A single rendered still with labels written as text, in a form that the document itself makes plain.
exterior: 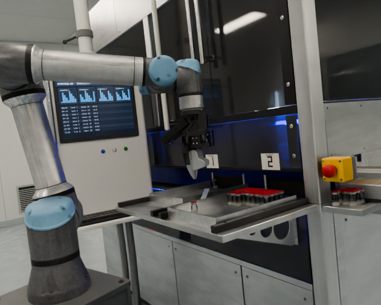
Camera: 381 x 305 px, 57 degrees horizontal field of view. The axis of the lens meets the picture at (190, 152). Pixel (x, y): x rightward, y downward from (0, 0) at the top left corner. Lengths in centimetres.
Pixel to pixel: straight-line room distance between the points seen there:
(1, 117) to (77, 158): 459
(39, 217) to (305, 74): 87
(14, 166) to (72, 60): 544
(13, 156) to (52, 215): 542
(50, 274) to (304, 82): 91
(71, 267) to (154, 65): 54
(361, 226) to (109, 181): 116
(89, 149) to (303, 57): 110
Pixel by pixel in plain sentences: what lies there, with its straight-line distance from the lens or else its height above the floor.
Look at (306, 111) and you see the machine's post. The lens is 119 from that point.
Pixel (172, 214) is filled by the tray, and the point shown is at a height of 89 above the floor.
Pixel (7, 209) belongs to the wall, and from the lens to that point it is 635.
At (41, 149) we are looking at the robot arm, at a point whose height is 115.
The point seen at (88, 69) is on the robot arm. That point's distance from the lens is 92.
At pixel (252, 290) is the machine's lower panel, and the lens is 156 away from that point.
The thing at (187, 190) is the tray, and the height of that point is 89.
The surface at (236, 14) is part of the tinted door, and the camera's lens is 145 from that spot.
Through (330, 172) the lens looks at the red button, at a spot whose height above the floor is 99.
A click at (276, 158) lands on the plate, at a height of 103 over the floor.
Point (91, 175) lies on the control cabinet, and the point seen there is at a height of 100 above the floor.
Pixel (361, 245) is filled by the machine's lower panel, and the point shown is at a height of 69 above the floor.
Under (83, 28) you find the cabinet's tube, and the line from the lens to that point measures 196.
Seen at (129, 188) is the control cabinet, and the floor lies 90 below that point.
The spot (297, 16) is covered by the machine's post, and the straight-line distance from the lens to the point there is 124.
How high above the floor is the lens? 115
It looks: 3 degrees down
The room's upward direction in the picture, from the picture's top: 6 degrees counter-clockwise
